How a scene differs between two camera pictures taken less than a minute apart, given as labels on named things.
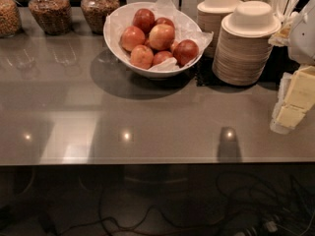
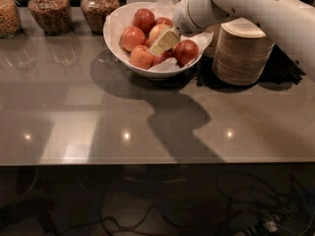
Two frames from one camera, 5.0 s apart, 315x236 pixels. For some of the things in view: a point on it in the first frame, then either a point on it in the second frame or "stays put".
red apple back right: x=163 y=21 stays put
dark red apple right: x=185 y=52 stays put
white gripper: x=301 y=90 -> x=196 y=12
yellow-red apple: x=161 y=36 stays put
